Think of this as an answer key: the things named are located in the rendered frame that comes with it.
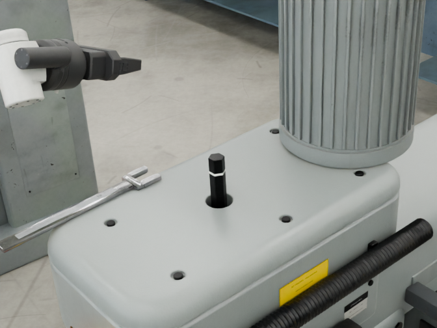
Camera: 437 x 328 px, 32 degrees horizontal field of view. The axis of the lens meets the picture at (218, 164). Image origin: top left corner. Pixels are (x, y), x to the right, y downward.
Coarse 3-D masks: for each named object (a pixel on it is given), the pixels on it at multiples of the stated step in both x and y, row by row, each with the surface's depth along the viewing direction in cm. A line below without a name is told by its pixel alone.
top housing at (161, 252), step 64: (256, 128) 119; (128, 192) 105; (192, 192) 104; (256, 192) 103; (320, 192) 102; (384, 192) 104; (64, 256) 94; (128, 256) 93; (192, 256) 92; (256, 256) 92; (320, 256) 99; (64, 320) 102; (128, 320) 85; (192, 320) 87; (256, 320) 95
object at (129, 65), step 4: (124, 60) 139; (128, 60) 140; (132, 60) 141; (136, 60) 142; (140, 60) 143; (124, 64) 138; (128, 64) 140; (132, 64) 141; (136, 64) 142; (140, 64) 143; (124, 68) 138; (128, 68) 140; (132, 68) 141; (136, 68) 142; (140, 68) 143; (124, 72) 140; (128, 72) 141
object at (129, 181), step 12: (144, 168) 109; (132, 180) 106; (144, 180) 106; (156, 180) 106; (108, 192) 104; (120, 192) 104; (84, 204) 101; (96, 204) 102; (60, 216) 99; (72, 216) 100; (36, 228) 97; (48, 228) 98; (12, 240) 95; (24, 240) 96
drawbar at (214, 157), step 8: (208, 160) 99; (216, 160) 98; (224, 160) 99; (216, 168) 98; (224, 168) 99; (216, 176) 99; (224, 176) 100; (216, 184) 100; (224, 184) 100; (216, 192) 100; (224, 192) 101; (216, 200) 101; (224, 200) 101
